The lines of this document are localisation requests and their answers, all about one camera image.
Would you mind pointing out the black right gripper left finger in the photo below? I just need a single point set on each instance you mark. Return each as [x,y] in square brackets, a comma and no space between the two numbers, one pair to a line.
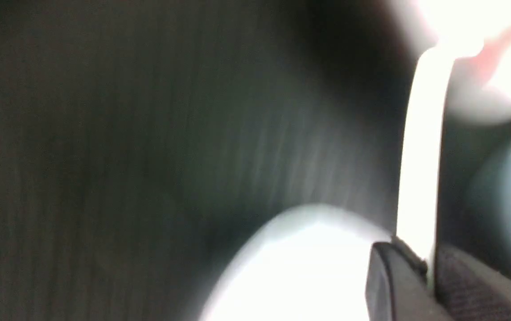
[396,289]

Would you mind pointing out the stack of white dishes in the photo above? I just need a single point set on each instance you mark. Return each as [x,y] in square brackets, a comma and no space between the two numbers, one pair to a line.
[309,263]

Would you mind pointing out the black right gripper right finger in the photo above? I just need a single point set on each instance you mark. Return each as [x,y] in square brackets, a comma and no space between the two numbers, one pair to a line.
[470,290]

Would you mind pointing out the large white dish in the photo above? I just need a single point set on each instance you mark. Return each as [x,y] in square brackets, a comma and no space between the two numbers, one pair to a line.
[416,221]

